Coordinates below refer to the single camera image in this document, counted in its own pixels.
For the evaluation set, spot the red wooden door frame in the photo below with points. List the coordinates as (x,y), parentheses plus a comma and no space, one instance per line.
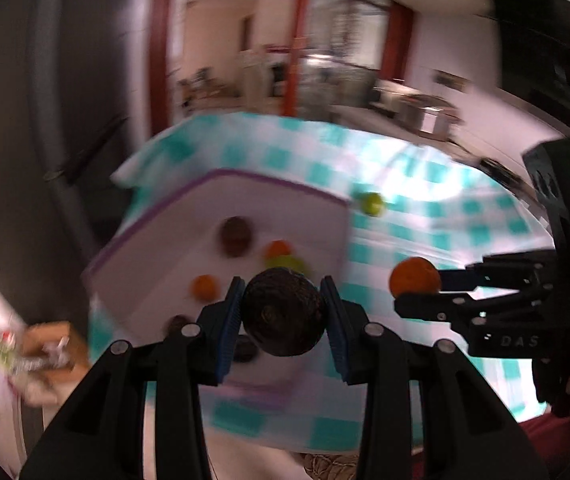
(160,45)

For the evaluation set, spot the purple plastic container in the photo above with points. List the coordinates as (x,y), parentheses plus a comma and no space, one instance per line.
(190,220)

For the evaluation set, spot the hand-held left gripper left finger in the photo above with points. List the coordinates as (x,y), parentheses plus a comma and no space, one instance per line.
(227,325)

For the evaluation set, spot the cardboard box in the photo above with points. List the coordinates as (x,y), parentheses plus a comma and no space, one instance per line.
(57,342)

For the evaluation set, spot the large dark red fruit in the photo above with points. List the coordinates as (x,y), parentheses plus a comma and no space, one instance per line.
(282,312)

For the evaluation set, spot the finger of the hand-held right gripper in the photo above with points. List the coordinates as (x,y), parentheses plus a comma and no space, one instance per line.
(510,270)
(510,320)

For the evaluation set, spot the black appliance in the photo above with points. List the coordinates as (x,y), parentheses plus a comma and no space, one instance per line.
(540,40)

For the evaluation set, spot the woven basket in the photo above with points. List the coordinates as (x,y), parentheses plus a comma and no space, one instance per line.
(330,466)

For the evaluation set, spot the round orange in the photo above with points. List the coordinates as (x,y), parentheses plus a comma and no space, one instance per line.
(204,287)

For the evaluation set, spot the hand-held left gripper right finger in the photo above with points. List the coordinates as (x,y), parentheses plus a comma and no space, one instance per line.
(337,330)

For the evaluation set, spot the dark grey refrigerator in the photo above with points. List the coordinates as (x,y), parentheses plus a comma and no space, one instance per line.
(40,110)

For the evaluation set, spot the red cherry tomato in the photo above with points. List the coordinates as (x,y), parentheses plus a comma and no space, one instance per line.
(277,249)

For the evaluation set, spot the green tomato with stem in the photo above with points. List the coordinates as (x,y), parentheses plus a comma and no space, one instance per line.
(290,262)

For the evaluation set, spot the small orange mandarin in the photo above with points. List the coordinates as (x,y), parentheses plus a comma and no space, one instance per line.
(414,276)

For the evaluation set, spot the teal checked tablecloth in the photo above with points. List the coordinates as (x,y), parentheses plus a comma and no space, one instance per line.
(415,185)

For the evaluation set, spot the dark wrinkled fruit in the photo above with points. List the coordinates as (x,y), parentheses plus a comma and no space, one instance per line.
(245,353)
(236,235)
(179,322)

